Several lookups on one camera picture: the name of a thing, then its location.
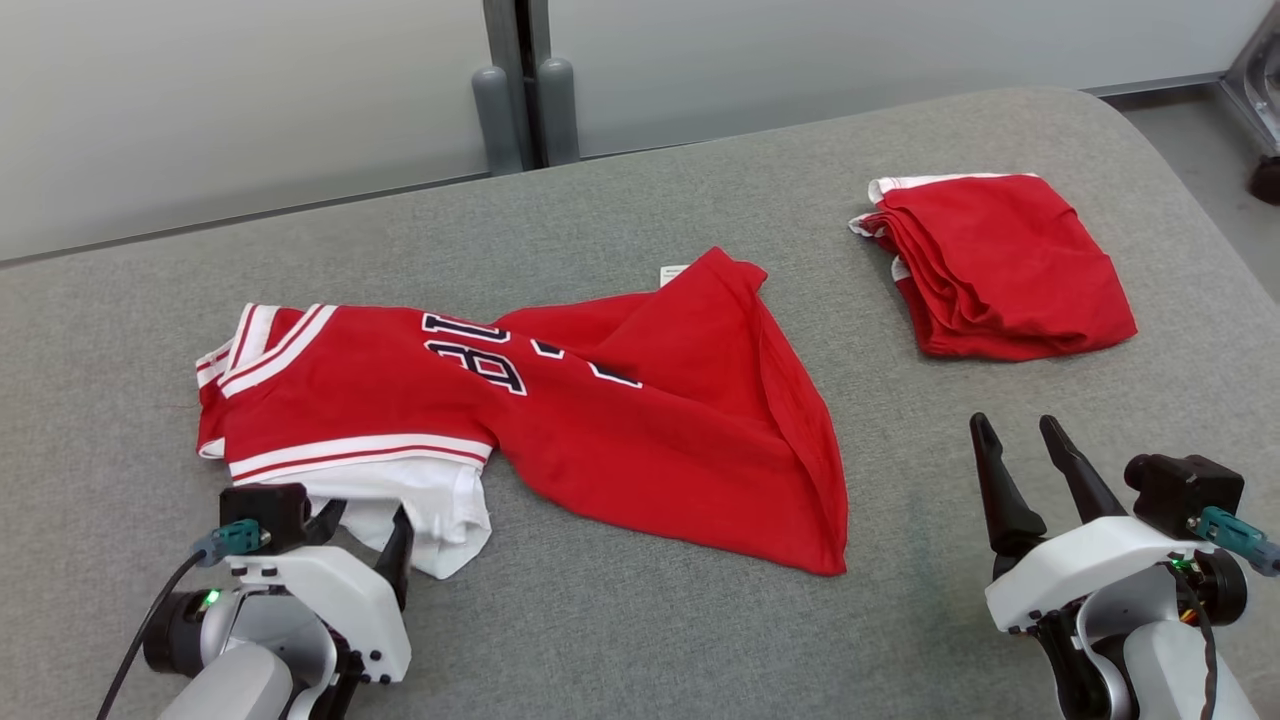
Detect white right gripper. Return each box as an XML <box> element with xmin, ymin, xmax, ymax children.
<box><xmin>967</xmin><ymin>412</ymin><xmax>1202</xmax><ymax>637</ymax></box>

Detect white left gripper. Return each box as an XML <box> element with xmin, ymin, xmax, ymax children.
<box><xmin>227</xmin><ymin>498</ymin><xmax>416</xmax><ymax>687</ymax></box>

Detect red garment stack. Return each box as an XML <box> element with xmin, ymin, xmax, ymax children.
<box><xmin>847</xmin><ymin>172</ymin><xmax>1140</xmax><ymax>363</ymax></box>

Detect red white basketball jersey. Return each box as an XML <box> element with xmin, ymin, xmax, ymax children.
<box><xmin>194</xmin><ymin>246</ymin><xmax>852</xmax><ymax>582</ymax></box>

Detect teal plug left camera cable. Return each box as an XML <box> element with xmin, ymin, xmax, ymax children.
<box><xmin>98</xmin><ymin>519</ymin><xmax>272</xmax><ymax>720</ymax></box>

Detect teal plug camera cable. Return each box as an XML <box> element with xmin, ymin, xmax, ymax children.
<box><xmin>1187</xmin><ymin>505</ymin><xmax>1280</xmax><ymax>580</ymax></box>
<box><xmin>98</xmin><ymin>519</ymin><xmax>272</xmax><ymax>720</ymax></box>

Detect teal plug right camera cable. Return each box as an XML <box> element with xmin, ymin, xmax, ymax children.
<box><xmin>1187</xmin><ymin>505</ymin><xmax>1280</xmax><ymax>580</ymax></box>

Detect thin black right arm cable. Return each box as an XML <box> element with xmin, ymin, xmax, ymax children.
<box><xmin>1174</xmin><ymin>588</ymin><xmax>1223</xmax><ymax>720</ymax></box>

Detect grey metal frame leg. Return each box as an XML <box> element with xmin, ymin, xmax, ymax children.
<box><xmin>1220</xmin><ymin>0</ymin><xmax>1280</xmax><ymax>208</ymax></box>

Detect grey door frame post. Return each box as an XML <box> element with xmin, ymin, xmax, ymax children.
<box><xmin>470</xmin><ymin>0</ymin><xmax>584</xmax><ymax>179</ymax></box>

